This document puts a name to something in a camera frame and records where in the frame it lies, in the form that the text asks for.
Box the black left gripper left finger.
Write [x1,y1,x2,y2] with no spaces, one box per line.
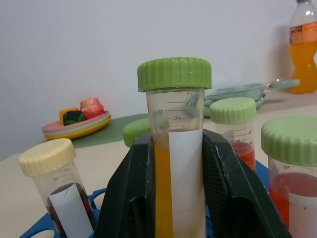
[94,132,156,238]

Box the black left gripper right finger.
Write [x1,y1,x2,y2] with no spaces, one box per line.
[202,128,293,238]

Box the yellow liquid green-capped test tube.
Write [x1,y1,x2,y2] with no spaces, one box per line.
[137,57,213,238]

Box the red liquid green-capped test tube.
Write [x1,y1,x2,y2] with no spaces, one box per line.
[209,97,257,174]
[261,115,317,238]

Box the dark liquid cream-capped test tube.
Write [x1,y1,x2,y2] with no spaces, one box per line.
[18,138,97,238]

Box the blue test tube rack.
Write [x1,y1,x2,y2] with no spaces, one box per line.
[21,160,270,238]

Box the green table mat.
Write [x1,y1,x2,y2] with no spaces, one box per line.
[71,113,150,149]

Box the stack of pastel plates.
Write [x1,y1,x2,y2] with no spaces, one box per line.
[41,111,112,140]

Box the red toy apple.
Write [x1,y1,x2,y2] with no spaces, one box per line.
[79,97,105,120]

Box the orange and green toy block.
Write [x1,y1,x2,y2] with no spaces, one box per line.
[59,107,86,125]

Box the light green frying pan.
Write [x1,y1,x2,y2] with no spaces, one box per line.
[203,78,301,110]

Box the orange soda plastic bottle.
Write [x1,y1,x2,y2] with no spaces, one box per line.
[289,0,317,95]

